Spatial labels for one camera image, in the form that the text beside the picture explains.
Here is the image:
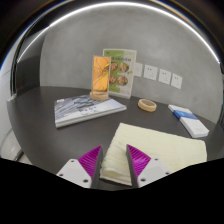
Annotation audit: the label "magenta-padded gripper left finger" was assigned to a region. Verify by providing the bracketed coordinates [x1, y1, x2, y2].
[56, 145, 104, 190]

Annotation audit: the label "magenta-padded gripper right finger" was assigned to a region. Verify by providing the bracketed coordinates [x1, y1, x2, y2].
[125, 143, 172, 188]

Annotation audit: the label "cream ribbed towel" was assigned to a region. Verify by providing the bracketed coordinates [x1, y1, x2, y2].
[99, 122, 208, 186]

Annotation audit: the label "grey printed book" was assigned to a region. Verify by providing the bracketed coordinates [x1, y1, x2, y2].
[53, 94, 128, 129]

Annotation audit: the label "white book with blue band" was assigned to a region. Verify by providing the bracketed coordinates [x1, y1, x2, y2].
[167, 103, 210, 139]

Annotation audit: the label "green menu sign stand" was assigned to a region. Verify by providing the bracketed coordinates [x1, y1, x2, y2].
[102, 48, 138, 100]

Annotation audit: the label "white ceiling light strip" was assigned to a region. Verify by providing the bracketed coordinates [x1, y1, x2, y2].
[16, 1, 222, 65]

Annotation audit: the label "round wooden ring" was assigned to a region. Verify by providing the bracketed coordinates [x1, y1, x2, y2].
[137, 98, 158, 113]

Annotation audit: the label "white wall socket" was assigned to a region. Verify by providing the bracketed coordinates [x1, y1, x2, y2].
[170, 73, 184, 90]
[158, 68, 172, 85]
[133, 62, 144, 78]
[143, 64, 159, 81]

